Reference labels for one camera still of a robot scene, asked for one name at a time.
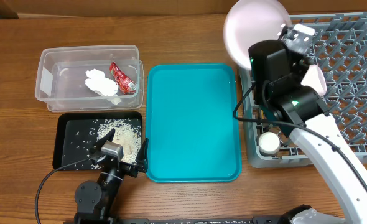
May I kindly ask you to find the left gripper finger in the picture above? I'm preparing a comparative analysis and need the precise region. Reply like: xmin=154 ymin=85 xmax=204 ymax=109
xmin=95 ymin=128 xmax=115 ymax=149
xmin=136 ymin=138 xmax=149 ymax=173

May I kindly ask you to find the red snack wrapper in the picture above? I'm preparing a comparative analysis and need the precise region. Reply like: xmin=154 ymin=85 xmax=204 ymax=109
xmin=109 ymin=62 xmax=136 ymax=95

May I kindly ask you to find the white napkin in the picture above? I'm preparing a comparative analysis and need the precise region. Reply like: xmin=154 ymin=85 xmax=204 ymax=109
xmin=85 ymin=69 xmax=123 ymax=105

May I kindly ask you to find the white paper cup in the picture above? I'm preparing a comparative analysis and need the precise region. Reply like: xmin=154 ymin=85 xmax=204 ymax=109
xmin=258 ymin=132 xmax=281 ymax=156

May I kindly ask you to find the large white plate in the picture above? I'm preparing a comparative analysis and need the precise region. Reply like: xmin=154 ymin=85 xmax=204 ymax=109
xmin=223 ymin=0 xmax=291 ymax=70

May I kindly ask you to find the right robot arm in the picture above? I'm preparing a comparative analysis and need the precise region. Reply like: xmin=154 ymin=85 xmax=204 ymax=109
xmin=248 ymin=40 xmax=367 ymax=223

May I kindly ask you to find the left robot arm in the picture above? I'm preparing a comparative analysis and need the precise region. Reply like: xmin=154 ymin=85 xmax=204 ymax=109
xmin=73 ymin=130 xmax=149 ymax=223

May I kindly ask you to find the grey dishwasher rack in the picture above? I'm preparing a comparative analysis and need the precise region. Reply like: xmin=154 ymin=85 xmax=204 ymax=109
xmin=234 ymin=12 xmax=367 ymax=169

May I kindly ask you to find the pile of cooked rice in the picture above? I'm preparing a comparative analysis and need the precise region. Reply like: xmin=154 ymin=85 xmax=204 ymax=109
xmin=74 ymin=118 xmax=142 ymax=170

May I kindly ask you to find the black plastic tray bin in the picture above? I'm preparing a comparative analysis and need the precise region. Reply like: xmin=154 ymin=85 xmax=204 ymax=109
xmin=52 ymin=111 xmax=142 ymax=170

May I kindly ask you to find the teal plastic serving tray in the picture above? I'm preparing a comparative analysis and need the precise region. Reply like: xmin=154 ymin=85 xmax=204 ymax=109
xmin=146 ymin=63 xmax=241 ymax=183

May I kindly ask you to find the clear plastic storage bin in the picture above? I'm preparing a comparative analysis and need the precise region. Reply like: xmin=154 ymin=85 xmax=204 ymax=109
xmin=35 ymin=45 xmax=144 ymax=112

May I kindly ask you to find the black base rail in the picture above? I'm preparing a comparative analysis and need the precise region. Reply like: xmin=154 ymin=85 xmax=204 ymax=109
xmin=63 ymin=215 xmax=290 ymax=224

